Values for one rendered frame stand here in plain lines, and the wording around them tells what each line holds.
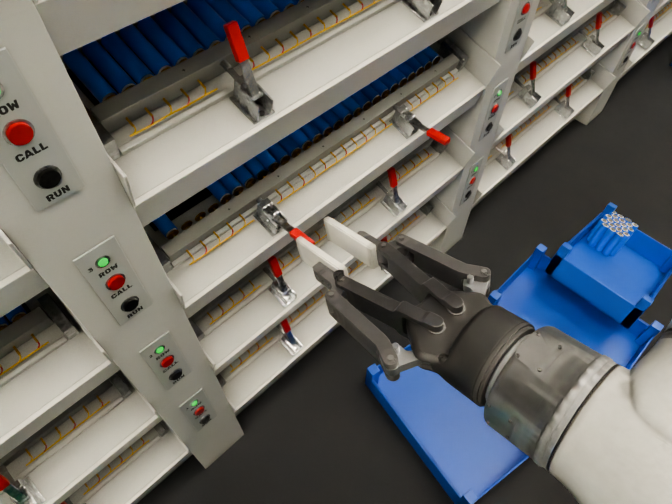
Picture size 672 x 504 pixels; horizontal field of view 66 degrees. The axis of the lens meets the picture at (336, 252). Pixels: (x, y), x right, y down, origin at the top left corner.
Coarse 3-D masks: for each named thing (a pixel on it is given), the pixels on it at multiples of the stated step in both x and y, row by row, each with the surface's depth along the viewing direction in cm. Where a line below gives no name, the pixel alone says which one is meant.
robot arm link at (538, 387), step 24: (528, 336) 37; (552, 336) 37; (504, 360) 37; (528, 360) 35; (552, 360) 35; (576, 360) 35; (600, 360) 35; (504, 384) 36; (528, 384) 35; (552, 384) 34; (576, 384) 33; (504, 408) 36; (528, 408) 34; (552, 408) 33; (576, 408) 33; (504, 432) 37; (528, 432) 35; (552, 432) 33
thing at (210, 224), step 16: (448, 64) 83; (416, 80) 81; (432, 80) 82; (400, 96) 79; (416, 96) 81; (368, 112) 76; (384, 112) 77; (352, 128) 75; (384, 128) 78; (320, 144) 72; (336, 144) 73; (304, 160) 71; (320, 160) 73; (336, 160) 73; (272, 176) 69; (288, 176) 69; (256, 192) 67; (272, 192) 70; (224, 208) 66; (240, 208) 66; (208, 224) 64; (224, 224) 66; (176, 240) 63; (192, 240) 63; (224, 240) 65; (176, 256) 63; (192, 256) 64
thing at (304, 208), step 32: (480, 64) 84; (448, 96) 84; (352, 160) 75; (384, 160) 76; (288, 192) 71; (320, 192) 72; (352, 192) 76; (192, 224) 66; (256, 224) 68; (160, 256) 61; (224, 256) 66; (256, 256) 66; (192, 288) 63; (224, 288) 67
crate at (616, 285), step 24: (600, 216) 127; (576, 240) 122; (648, 240) 125; (552, 264) 112; (576, 264) 119; (600, 264) 121; (624, 264) 123; (648, 264) 125; (576, 288) 111; (600, 288) 107; (624, 288) 116; (648, 288) 118; (624, 312) 105
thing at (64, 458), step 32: (128, 384) 74; (64, 416) 69; (96, 416) 71; (128, 416) 73; (160, 416) 74; (32, 448) 69; (64, 448) 70; (96, 448) 70; (0, 480) 61; (32, 480) 67; (64, 480) 68
